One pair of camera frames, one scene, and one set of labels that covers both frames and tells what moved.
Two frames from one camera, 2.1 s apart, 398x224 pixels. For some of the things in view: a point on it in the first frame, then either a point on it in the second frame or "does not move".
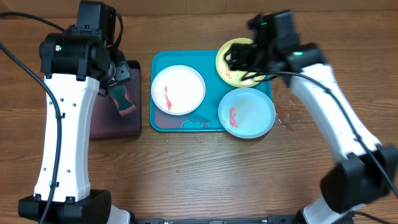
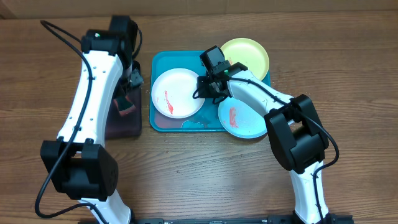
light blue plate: (247, 112) does not move
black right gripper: (237, 56) -> (206, 86)
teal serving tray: (206, 118) does not move
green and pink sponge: (124, 104) does not move
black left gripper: (127, 75) -> (139, 79)
